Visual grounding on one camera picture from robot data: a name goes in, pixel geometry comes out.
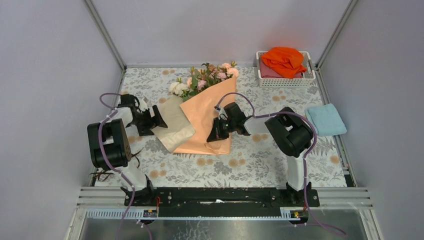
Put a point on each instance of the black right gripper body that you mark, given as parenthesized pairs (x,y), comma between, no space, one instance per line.
(224,127)

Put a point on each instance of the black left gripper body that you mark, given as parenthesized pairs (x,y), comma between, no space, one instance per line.
(145,122)

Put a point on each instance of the brown kraft wrapping paper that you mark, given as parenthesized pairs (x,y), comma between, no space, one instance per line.
(189,123)

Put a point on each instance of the pink fake flower stem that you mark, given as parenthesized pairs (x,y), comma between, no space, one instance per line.
(228,70)

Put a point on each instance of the pink fake flower bunch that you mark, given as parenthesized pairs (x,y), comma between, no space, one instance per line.
(203,78)

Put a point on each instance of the light blue towel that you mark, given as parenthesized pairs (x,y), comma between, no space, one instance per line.
(326,120)

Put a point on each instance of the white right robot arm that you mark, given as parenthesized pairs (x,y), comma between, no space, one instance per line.
(292,135)

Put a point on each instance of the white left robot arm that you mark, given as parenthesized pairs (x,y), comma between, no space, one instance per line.
(109,144)

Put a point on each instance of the pink folded cloth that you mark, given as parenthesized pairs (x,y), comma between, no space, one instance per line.
(281,70)

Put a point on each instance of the orange folded cloth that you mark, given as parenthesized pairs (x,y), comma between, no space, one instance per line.
(282,54)

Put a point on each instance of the white perforated plastic basket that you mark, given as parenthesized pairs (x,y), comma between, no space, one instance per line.
(307,77)

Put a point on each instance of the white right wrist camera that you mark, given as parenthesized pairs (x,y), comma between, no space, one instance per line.
(221,113)

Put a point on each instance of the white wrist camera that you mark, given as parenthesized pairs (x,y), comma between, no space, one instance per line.
(221,113)
(142,105)

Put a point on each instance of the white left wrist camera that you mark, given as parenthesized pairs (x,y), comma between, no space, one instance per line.
(142,105)

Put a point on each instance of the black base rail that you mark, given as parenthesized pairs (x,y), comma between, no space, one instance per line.
(230,202)

